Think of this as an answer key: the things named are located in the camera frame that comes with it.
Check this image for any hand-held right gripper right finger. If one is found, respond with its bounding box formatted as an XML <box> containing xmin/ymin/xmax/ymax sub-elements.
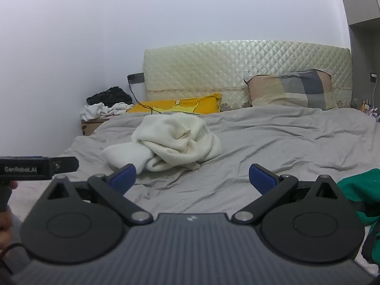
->
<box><xmin>231</xmin><ymin>164</ymin><xmax>340</xmax><ymax>225</ymax></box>

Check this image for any green garment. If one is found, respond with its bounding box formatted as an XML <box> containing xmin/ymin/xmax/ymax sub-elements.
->
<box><xmin>337</xmin><ymin>168</ymin><xmax>380</xmax><ymax>227</ymax></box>

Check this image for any yellow pillow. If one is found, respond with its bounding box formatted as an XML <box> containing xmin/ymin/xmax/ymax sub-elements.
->
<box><xmin>126</xmin><ymin>93</ymin><xmax>223</xmax><ymax>115</ymax></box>

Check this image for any cream quilted headboard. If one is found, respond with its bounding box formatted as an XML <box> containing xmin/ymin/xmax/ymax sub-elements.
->
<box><xmin>143</xmin><ymin>40</ymin><xmax>352</xmax><ymax>113</ymax></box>

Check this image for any white crumpled cloth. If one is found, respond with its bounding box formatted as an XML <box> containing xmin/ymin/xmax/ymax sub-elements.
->
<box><xmin>80</xmin><ymin>102</ymin><xmax>135</xmax><ymax>122</ymax></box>

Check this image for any white striped sweater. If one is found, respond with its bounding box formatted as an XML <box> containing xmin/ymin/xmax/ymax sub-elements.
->
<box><xmin>101</xmin><ymin>112</ymin><xmax>223</xmax><ymax>173</ymax></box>

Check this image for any dark cloth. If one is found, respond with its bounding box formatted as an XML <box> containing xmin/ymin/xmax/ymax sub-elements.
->
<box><xmin>361</xmin><ymin>227</ymin><xmax>380</xmax><ymax>266</ymax></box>

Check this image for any plaid pillow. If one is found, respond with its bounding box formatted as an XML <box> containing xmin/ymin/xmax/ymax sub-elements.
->
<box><xmin>243</xmin><ymin>69</ymin><xmax>337</xmax><ymax>111</ymax></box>

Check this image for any black cloth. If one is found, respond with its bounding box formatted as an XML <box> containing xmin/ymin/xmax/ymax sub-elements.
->
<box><xmin>87</xmin><ymin>87</ymin><xmax>133</xmax><ymax>105</ymax></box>

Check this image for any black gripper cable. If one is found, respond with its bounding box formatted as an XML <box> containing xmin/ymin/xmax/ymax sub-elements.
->
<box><xmin>0</xmin><ymin>243</ymin><xmax>24</xmax><ymax>275</ymax></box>

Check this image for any cardboard box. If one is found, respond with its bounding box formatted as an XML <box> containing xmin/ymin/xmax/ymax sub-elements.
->
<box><xmin>81</xmin><ymin>116</ymin><xmax>112</xmax><ymax>136</ymax></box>

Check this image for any grey cabinet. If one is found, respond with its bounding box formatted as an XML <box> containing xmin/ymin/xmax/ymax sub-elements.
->
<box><xmin>335</xmin><ymin>0</ymin><xmax>380</xmax><ymax>28</ymax></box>

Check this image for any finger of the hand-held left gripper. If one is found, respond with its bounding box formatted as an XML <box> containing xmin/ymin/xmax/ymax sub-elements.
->
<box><xmin>51</xmin><ymin>157</ymin><xmax>79</xmax><ymax>174</ymax></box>

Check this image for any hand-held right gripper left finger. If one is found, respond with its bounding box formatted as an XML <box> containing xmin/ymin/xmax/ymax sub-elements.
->
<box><xmin>44</xmin><ymin>164</ymin><xmax>154</xmax><ymax>225</ymax></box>

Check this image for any person's left hand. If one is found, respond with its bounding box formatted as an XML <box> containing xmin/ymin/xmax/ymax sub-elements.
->
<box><xmin>0</xmin><ymin>180</ymin><xmax>19</xmax><ymax>251</ymax></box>

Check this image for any grey bed sheet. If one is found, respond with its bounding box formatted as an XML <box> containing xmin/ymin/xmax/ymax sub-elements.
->
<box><xmin>9</xmin><ymin>104</ymin><xmax>380</xmax><ymax>274</ymax></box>

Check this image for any row of small bottles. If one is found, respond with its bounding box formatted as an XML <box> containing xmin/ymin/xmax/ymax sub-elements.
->
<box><xmin>360</xmin><ymin>97</ymin><xmax>380</xmax><ymax>123</ymax></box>

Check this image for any thin black cable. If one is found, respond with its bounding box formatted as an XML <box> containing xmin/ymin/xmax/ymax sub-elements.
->
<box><xmin>128</xmin><ymin>81</ymin><xmax>167</xmax><ymax>115</ymax></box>

